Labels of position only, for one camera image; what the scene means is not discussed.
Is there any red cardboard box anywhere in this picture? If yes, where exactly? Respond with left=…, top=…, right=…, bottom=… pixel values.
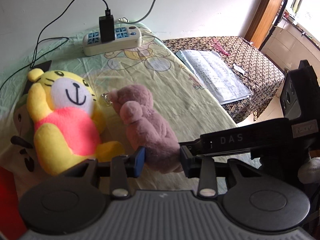
left=1, top=167, right=27, bottom=239

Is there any grey power cord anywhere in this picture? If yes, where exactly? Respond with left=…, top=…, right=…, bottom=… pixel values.
left=117, top=0, right=166, bottom=25

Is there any gloved right hand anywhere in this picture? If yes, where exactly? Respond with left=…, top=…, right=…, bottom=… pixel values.
left=298, top=157, right=320, bottom=184

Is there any cartoon print bed sheet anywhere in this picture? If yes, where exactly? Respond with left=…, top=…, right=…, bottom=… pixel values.
left=0, top=22, right=261, bottom=193

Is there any white power strip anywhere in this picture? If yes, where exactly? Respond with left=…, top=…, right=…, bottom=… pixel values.
left=82, top=24, right=143, bottom=57

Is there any brown patterned bedspread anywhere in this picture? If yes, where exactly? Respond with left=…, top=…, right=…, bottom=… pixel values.
left=164, top=36, right=285, bottom=123

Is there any open notebook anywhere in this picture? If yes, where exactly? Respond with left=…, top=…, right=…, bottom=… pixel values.
left=176, top=50, right=252, bottom=105

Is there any yellow tiger plush toy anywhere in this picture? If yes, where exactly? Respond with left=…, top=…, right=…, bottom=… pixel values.
left=27, top=70, right=125, bottom=176

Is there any brown bear plush toy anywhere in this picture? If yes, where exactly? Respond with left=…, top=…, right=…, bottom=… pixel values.
left=108, top=85, right=183, bottom=174

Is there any black smartphone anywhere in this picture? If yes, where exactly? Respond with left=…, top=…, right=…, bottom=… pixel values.
left=22, top=60, right=52, bottom=95

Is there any black charger adapter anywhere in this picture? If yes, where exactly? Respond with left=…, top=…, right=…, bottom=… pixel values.
left=99, top=9, right=115, bottom=43

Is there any green avocado plush toy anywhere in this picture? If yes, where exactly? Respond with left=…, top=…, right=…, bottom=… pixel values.
left=10, top=94, right=36, bottom=172

